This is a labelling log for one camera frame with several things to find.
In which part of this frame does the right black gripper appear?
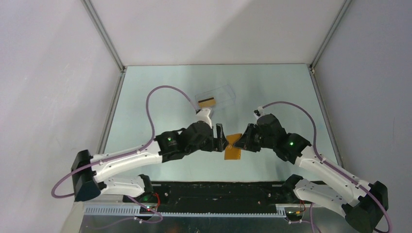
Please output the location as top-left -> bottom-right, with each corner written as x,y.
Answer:
234,123 -> 275,152

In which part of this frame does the orange card holder wallet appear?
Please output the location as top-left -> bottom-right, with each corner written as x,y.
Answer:
224,133 -> 242,160

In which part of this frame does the gold credit card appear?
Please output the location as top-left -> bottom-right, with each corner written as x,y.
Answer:
198,97 -> 216,108

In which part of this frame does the clear plastic card box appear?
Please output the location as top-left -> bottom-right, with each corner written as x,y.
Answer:
195,84 -> 236,111

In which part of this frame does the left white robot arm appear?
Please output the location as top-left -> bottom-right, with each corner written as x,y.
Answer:
71,121 -> 229,202

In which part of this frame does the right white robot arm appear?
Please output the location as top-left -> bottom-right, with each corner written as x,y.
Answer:
233,114 -> 389,233

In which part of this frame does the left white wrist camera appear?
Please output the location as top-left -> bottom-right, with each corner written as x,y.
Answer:
196,107 -> 213,129

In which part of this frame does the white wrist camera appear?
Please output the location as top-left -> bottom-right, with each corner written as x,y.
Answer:
196,107 -> 213,129
253,106 -> 265,119

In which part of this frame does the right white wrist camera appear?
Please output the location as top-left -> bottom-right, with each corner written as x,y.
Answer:
253,106 -> 265,119

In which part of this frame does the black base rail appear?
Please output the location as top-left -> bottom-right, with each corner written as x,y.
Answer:
136,182 -> 307,213

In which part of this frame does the grey slotted cable duct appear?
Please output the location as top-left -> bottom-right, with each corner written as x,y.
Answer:
84,205 -> 286,218

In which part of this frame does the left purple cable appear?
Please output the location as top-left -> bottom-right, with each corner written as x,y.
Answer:
51,85 -> 200,199

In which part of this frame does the right aluminium frame post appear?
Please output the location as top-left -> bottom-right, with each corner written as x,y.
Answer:
308,0 -> 353,167

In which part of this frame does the aluminium frame post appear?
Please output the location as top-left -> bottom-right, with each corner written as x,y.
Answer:
81,0 -> 126,153
308,0 -> 353,167

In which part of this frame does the left aluminium frame post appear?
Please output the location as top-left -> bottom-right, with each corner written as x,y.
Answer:
81,0 -> 126,153

